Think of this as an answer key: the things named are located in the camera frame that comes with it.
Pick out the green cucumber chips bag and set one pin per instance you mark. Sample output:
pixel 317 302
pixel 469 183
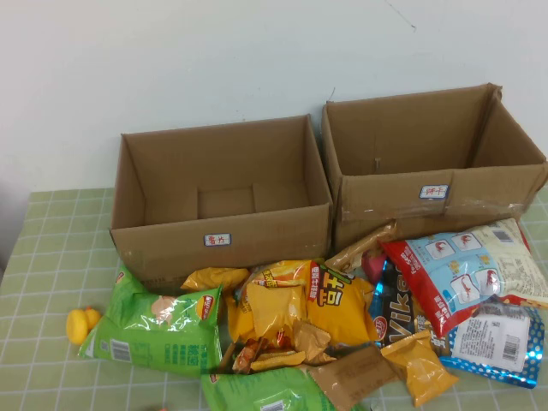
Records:
pixel 150 334

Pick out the pink snack packet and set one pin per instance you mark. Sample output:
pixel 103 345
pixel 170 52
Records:
pixel 372 265

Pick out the crumpled golden-brown snack packet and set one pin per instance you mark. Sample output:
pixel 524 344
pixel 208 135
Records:
pixel 310 340

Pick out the flat yellow-orange snack packet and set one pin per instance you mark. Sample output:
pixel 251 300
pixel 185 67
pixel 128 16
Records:
pixel 274 361

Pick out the flat brown snack packet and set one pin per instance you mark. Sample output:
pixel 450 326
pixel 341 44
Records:
pixel 351 379

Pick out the plain yellow snack packet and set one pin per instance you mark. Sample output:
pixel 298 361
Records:
pixel 421 368

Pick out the cardboard box with red-text label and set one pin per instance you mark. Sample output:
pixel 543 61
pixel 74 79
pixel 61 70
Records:
pixel 265 240

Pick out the small yellow cracker packet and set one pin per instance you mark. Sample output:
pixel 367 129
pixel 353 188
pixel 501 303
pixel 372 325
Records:
pixel 214 278

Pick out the long golden-brown wafer packet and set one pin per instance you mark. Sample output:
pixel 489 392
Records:
pixel 364 246

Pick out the large yellow crisps bag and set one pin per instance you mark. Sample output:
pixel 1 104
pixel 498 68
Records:
pixel 338 308

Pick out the black and orange cake packet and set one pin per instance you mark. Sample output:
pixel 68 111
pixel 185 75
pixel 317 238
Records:
pixel 246 357

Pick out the black chocolate bag blue edges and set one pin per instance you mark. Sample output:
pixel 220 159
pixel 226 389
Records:
pixel 398 325

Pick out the red and blue shrimp-cracker bag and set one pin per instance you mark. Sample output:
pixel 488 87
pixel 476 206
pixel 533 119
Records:
pixel 454 274

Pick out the taped cardboard box with label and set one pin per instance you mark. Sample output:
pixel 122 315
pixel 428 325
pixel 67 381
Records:
pixel 471 205

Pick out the yellow rubber duck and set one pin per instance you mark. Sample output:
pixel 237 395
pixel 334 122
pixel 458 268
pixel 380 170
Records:
pixel 79 327

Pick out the green checkered tablecloth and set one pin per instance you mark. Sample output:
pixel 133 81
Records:
pixel 43 257

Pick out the blue polka-dot foil bag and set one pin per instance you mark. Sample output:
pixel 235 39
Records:
pixel 488 342

